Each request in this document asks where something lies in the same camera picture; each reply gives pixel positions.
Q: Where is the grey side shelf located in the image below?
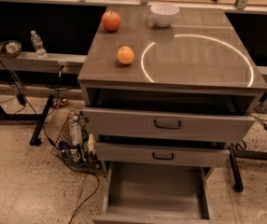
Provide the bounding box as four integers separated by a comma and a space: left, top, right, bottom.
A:
0, 51, 86, 75

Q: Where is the black table leg right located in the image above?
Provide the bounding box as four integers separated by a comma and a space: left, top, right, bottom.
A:
229, 144, 267, 192

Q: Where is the grey drawer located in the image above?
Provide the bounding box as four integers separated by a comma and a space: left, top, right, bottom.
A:
82, 107, 255, 143
96, 143, 229, 167
92, 162, 213, 224

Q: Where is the orange fruit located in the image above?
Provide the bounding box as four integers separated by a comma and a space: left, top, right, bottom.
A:
117, 46, 134, 64

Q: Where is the bottom grey drawer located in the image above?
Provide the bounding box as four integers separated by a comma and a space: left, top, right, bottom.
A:
92, 162, 213, 224

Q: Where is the black table leg left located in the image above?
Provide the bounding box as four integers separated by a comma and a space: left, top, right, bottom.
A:
0, 94, 54, 146

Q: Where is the white bowl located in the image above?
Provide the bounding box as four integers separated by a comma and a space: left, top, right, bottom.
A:
150, 4, 179, 27

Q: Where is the small bowl with items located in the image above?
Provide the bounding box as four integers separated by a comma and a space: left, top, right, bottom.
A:
0, 40, 21, 59

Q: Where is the wire basket with items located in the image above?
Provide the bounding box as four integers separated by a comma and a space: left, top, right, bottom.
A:
54, 109, 101, 170

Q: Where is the grey drawer cabinet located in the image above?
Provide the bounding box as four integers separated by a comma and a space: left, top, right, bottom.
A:
77, 5, 267, 170

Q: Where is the top grey drawer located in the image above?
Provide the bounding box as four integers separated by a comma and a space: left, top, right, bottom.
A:
82, 107, 255, 143

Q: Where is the clear water bottle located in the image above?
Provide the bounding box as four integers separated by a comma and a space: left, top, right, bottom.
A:
31, 30, 47, 59

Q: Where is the red apple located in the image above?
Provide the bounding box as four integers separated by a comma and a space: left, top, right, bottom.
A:
102, 11, 120, 33

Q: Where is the middle grey drawer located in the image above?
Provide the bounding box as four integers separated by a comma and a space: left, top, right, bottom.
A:
96, 143, 229, 167

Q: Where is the black table leg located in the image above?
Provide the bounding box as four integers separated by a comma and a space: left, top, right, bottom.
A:
0, 94, 54, 146
229, 144, 267, 192

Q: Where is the black floor cable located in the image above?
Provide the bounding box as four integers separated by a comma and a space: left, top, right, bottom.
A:
0, 49, 101, 224

